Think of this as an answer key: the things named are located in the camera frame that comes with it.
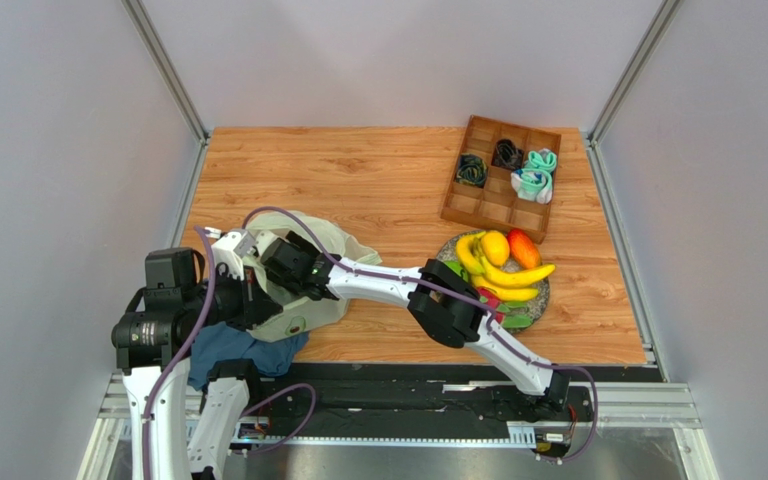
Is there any fake green watermelon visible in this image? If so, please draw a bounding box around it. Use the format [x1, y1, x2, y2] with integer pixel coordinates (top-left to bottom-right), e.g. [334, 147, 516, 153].
[444, 260, 470, 282]

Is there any blue cloth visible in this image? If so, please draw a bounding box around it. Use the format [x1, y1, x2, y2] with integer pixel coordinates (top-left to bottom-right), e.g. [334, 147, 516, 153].
[188, 323, 310, 390]

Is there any translucent yellowish plastic bag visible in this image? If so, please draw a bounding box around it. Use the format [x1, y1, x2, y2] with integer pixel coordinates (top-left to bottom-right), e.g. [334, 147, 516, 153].
[244, 210, 382, 343]

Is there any brown wooden divider tray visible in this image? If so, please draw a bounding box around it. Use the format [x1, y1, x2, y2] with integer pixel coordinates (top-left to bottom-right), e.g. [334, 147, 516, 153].
[440, 115, 562, 244]

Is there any fake yellow lemon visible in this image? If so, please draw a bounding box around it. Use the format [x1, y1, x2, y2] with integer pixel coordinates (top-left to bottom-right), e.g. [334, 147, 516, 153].
[479, 230, 510, 267]

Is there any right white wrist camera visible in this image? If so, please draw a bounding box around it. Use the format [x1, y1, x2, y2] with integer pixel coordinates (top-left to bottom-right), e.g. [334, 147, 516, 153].
[246, 230, 280, 259]

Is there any fake red dragon fruit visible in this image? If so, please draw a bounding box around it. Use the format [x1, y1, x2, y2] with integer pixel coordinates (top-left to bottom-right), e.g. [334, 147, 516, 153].
[478, 287, 534, 332]

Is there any dark blue striped sock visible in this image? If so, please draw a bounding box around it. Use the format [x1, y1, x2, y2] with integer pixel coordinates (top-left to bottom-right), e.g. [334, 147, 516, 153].
[454, 153, 488, 188]

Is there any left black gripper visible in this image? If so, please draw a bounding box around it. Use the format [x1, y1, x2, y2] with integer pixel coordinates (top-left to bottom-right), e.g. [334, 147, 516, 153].
[184, 262, 283, 330]

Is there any black rolled sock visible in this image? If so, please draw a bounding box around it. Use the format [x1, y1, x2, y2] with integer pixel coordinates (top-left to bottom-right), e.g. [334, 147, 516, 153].
[491, 138, 525, 171]

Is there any speckled ceramic plate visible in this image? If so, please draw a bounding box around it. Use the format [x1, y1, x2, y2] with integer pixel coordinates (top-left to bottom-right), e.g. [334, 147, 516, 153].
[436, 234, 551, 323]

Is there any fake orange mango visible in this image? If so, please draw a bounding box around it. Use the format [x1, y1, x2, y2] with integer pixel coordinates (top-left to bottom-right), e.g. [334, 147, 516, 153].
[506, 229, 543, 269]

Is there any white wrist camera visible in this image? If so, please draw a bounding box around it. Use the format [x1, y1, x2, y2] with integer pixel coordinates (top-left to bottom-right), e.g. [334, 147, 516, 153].
[246, 230, 280, 259]
[203, 227, 255, 283]

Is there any mint green rolled sock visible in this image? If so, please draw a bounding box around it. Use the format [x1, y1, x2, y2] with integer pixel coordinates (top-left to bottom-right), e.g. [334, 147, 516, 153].
[524, 148, 558, 175]

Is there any fake yellow banana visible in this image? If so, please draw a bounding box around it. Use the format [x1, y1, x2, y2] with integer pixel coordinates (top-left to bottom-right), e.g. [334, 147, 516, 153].
[455, 230, 556, 301]

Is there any white teal rolled sock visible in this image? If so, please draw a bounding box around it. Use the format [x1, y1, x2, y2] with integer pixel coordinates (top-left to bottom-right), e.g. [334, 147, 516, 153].
[511, 168, 554, 205]

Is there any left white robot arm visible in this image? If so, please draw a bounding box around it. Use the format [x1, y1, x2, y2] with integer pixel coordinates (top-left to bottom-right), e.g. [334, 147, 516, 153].
[111, 245, 285, 479]

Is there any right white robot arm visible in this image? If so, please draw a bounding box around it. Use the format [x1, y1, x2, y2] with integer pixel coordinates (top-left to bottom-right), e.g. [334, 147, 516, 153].
[255, 232, 570, 413]

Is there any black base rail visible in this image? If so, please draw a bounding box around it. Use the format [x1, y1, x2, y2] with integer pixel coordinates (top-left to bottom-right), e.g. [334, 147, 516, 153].
[251, 363, 594, 442]

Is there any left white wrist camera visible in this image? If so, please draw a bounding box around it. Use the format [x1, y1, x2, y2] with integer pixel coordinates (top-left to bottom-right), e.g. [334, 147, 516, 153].
[203, 227, 255, 283]

